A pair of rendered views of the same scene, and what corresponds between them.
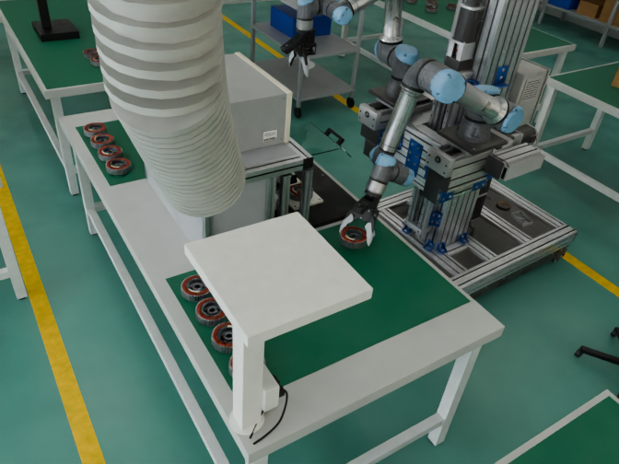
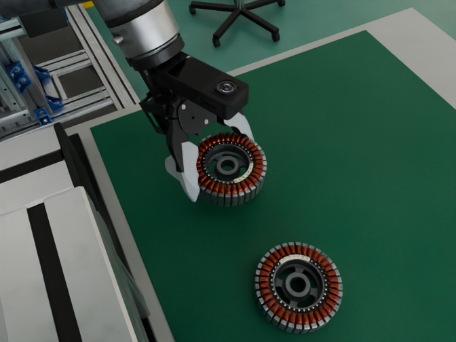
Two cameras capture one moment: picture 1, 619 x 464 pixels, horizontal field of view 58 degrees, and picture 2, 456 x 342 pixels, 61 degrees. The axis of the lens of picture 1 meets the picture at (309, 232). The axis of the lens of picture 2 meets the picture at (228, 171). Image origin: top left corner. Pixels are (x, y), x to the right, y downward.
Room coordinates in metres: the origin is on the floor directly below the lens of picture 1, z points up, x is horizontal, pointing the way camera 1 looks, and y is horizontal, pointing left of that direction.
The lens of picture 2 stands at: (1.71, 0.13, 1.27)
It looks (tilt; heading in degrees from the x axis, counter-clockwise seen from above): 56 degrees down; 278
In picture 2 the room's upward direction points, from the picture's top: straight up
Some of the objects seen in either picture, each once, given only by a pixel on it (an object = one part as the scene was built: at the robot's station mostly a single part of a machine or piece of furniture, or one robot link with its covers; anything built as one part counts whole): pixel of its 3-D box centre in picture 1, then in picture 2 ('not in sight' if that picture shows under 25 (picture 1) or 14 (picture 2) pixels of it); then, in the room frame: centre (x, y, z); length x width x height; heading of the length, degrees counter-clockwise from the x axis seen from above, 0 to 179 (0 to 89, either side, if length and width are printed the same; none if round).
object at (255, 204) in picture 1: (239, 220); not in sight; (1.66, 0.27, 0.91); 0.28 x 0.03 x 0.32; 125
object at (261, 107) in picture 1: (218, 102); not in sight; (1.98, 0.40, 1.22); 0.44 x 0.39 x 0.20; 35
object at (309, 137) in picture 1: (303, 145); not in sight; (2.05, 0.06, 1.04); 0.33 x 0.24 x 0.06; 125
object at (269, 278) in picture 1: (272, 327); not in sight; (1.08, 0.08, 0.98); 0.37 x 0.35 x 0.46; 35
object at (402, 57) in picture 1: (404, 61); not in sight; (2.70, -0.38, 1.20); 0.13 x 0.12 x 0.14; 30
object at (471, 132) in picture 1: (475, 125); not in sight; (2.30, -0.69, 1.09); 0.15 x 0.15 x 0.10
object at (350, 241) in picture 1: (353, 237); (227, 167); (1.76, -0.18, 0.81); 0.11 x 0.11 x 0.04
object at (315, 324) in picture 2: not in sight; (296, 286); (1.64, -0.03, 0.77); 0.11 x 0.11 x 0.04
